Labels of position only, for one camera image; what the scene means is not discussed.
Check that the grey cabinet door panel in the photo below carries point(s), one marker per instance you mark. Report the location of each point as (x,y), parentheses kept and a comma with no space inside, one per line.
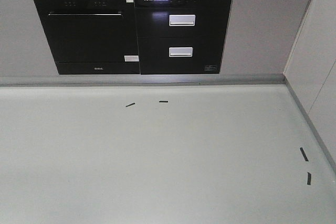
(25,51)
(260,35)

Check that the silver drawer handle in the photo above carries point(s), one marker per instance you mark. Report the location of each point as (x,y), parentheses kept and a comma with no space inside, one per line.
(176,52)
(182,20)

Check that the black built-in dishwasher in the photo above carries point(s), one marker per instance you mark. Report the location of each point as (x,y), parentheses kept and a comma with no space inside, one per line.
(91,36)

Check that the black disinfection cabinet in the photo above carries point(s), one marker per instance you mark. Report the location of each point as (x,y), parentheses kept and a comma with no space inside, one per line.
(207,37)

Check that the upper silver drawer handle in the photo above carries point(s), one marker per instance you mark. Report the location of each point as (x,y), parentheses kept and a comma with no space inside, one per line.
(182,20)

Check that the lower silver drawer handle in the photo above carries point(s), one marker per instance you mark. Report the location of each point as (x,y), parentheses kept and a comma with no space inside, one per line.
(176,52)

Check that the white side cabinet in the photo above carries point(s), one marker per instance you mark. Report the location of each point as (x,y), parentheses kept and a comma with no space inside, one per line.
(311,69)

